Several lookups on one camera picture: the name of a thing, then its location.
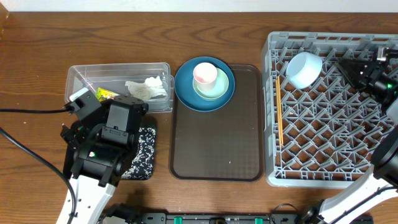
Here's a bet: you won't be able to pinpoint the yellow snack wrapper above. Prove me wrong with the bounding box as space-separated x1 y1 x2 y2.
95 87 119 101

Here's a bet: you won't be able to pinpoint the white tissue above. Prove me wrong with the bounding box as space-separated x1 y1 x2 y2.
125 76 168 101

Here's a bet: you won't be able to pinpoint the light blue bowl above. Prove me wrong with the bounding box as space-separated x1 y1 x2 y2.
286 52 323 90

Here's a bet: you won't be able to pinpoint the white rice grains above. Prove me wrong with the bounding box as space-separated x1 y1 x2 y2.
121 127 157 180

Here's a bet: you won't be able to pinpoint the wooden chopstick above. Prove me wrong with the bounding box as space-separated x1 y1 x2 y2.
275 76 282 144
276 77 284 146

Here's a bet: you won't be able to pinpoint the pink plastic cup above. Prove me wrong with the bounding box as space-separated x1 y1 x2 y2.
193 62 218 91

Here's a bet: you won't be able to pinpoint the light green small plate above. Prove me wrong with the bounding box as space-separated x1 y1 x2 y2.
193 68 229 101

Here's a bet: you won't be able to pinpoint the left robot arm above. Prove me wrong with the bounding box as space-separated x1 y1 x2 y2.
57 88 149 223

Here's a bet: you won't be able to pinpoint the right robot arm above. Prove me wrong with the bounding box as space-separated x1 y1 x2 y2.
296 47 397 223

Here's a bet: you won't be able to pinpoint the clear plastic waste bin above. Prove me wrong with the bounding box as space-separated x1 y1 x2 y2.
65 62 174 113

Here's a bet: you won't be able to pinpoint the grey plastic dishwasher rack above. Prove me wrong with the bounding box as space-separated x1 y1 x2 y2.
261 31 397 189

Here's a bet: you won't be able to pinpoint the black plastic tray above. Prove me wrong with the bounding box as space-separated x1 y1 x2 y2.
60 120 156 180

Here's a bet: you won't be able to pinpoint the dark blue round plate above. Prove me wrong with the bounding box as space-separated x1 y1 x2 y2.
175 57 236 112

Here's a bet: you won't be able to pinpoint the brown plastic serving tray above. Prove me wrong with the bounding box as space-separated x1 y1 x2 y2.
169 65 264 182

